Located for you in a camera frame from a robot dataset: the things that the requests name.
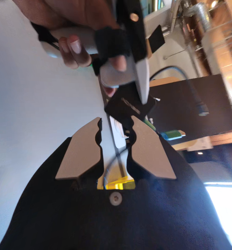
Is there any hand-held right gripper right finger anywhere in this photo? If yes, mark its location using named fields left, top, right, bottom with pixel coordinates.
left=126, top=115, right=177, bottom=180

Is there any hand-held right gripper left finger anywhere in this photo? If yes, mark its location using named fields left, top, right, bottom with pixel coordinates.
left=55, top=117, right=104, bottom=188

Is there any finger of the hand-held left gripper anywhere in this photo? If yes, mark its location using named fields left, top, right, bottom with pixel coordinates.
left=136, top=57, right=150, bottom=105

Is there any green-plug braided HDMI cable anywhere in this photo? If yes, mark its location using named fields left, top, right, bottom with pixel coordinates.
left=103, top=118, right=186, bottom=189

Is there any black HDMI splitter with cable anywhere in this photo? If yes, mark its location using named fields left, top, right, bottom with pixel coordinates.
left=104, top=66, right=209, bottom=125

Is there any yellow plastic bin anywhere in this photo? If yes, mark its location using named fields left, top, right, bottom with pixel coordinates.
left=97, top=176, right=136, bottom=190

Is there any person's left hand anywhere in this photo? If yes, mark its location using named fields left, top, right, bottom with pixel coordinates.
left=12, top=0, right=127, bottom=97

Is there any tan and black chair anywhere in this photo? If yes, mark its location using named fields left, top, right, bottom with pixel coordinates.
left=146, top=25, right=166, bottom=59

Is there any glass window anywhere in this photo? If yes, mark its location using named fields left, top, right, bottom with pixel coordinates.
left=141, top=0, right=165, bottom=17

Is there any white desk stand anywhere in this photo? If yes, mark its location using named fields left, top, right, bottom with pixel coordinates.
left=110, top=115, right=128, bottom=149

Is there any black wood-rimmed panel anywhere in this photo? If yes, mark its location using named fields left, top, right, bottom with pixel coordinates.
left=149, top=74, right=232, bottom=151

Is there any white paper notice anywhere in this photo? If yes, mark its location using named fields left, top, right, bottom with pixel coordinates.
left=187, top=136, right=213, bottom=152

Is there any large silver round duct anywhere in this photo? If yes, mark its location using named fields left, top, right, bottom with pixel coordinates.
left=186, top=2, right=212, bottom=32

